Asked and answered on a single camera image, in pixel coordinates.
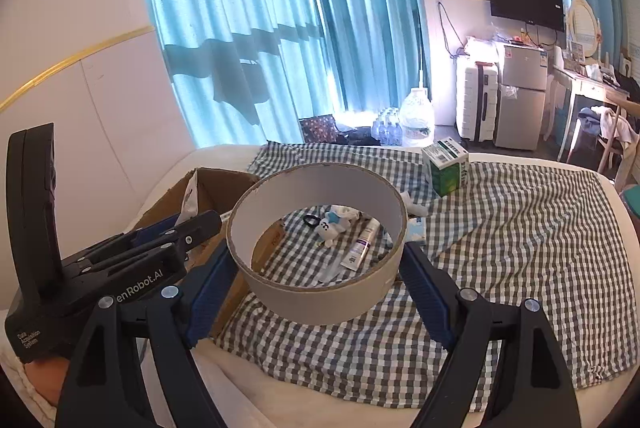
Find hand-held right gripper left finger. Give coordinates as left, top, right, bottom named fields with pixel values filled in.
left=55, top=241, right=238, bottom=428

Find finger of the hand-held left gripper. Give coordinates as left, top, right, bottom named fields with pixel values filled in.
left=65, top=214, right=181, bottom=266
left=82, top=209, right=223, bottom=274

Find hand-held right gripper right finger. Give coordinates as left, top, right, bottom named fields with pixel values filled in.
left=400, top=242, right=581, bottom=428

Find brown cardboard box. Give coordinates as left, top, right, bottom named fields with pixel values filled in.
left=132, top=167, right=286, bottom=339

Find wide cardboard ring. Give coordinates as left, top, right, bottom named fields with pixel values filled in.
left=226, top=162, right=408, bottom=326

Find white plush toy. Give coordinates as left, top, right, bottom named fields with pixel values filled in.
left=314, top=204, right=363, bottom=249

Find small white tissue packet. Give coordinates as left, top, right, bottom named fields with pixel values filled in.
left=402, top=215, right=426, bottom=244

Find white tube purple label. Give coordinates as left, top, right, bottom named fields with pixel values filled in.
left=340, top=217, right=383, bottom=271

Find crumpled white wrapper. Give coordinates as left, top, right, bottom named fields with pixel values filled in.
left=397, top=191, right=428, bottom=216

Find grey checkered cloth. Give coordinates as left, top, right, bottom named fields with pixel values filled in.
left=215, top=141, right=638, bottom=411

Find green and white box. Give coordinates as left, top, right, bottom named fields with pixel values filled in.
left=421, top=135, right=471, bottom=198

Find white bed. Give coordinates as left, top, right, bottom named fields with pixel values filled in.
left=0, top=143, right=640, bottom=428

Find dark patterned bag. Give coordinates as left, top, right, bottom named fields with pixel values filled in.
left=299, top=114, right=373, bottom=146

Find pack of water bottles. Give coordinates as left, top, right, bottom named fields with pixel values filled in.
left=371, top=106, right=403, bottom=146

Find large clear water jug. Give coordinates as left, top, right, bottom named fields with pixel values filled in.
left=400, top=87, right=435, bottom=148

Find white suitcase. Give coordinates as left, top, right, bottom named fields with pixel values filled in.
left=455, top=58, right=501, bottom=143

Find silver fridge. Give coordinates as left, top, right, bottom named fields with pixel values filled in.
left=494, top=42, right=548, bottom=151

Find teal window curtain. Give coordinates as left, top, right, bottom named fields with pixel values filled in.
left=137, top=0, right=431, bottom=149

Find dark clothes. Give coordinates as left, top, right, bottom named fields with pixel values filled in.
left=577, top=107, right=608, bottom=144

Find wooden chair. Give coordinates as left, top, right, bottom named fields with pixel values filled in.
left=597, top=96, right=640, bottom=189

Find white garment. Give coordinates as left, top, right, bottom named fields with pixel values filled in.
left=597, top=108, right=631, bottom=144

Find white plastic bag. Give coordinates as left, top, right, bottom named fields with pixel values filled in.
left=465, top=34, right=503, bottom=59

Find wooden dressing desk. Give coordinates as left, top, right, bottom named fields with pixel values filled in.
left=545, top=58, right=631, bottom=164

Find oval white-framed mirror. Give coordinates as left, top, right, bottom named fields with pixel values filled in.
left=566, top=0, right=601, bottom=59

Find black wall cable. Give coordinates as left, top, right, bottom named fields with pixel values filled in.
left=437, top=1, right=468, bottom=59

